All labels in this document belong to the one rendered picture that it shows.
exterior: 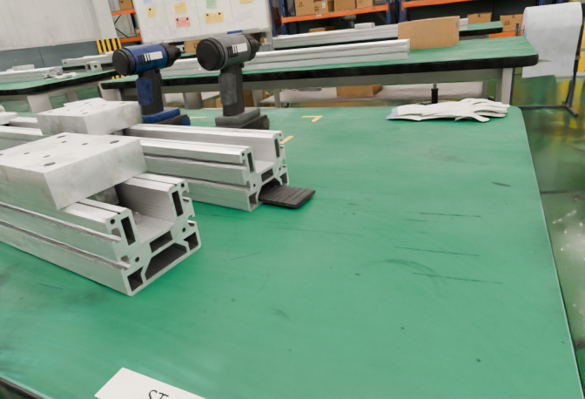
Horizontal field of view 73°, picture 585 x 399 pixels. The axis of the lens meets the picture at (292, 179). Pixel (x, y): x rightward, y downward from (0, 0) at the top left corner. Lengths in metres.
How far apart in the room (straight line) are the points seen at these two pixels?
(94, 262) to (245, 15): 3.44
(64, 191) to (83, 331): 0.14
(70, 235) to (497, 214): 0.46
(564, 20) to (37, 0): 13.37
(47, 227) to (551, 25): 3.83
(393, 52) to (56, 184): 1.79
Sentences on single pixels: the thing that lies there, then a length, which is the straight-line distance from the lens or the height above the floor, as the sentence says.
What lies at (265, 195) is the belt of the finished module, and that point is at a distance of 0.55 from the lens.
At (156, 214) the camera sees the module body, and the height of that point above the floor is 0.83.
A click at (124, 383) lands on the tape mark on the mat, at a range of 0.35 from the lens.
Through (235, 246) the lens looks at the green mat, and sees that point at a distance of 0.46.
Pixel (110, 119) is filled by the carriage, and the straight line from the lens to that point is 0.77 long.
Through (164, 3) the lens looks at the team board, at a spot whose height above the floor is 1.30.
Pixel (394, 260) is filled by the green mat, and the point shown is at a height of 0.78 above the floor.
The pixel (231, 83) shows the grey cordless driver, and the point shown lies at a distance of 0.81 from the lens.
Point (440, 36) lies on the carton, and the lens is 2.46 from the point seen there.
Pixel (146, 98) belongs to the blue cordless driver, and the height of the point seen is 0.89.
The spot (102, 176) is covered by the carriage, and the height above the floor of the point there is 0.88.
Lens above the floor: 1.01
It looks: 22 degrees down
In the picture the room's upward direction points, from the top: 7 degrees counter-clockwise
